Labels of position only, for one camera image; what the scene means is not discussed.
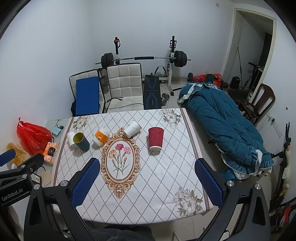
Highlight orange tissue pack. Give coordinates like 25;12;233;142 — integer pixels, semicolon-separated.
43;142;59;165

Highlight black weight bench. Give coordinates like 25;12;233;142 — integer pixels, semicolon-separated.
143;75;162;110

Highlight yellow plastic bag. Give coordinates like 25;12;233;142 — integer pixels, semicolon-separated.
6;142;30;166

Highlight chair with blue cushion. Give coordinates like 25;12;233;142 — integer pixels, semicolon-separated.
69;69;105;116

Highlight red plastic bag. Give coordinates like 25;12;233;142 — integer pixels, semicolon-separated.
16;118;52;156

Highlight white squat rack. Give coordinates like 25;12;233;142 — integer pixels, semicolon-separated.
159;35;177;96

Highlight teal quilted blanket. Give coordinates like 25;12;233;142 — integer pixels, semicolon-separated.
178;82;274;181

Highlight small white cup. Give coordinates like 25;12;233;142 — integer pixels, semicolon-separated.
67;132;76;148

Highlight dark teal cup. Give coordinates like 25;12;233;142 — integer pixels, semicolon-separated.
73;132;90;152

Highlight orange white jar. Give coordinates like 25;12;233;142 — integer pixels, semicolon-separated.
93;128;110;147

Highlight barbell with black plates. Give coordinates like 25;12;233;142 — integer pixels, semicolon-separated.
95;51;191;69

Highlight red paper cup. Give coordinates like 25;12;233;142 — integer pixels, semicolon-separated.
149;126;164;152

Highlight white padded chair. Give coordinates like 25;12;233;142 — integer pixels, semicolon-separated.
106;63;144;113

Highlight brown wooden chair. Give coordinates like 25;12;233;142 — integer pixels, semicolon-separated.
238;83;275;125

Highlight floral diamond pattern tablecloth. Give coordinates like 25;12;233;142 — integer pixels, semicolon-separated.
52;108;213;225

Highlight white paper cup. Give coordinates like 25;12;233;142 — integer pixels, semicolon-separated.
124;120;142;138

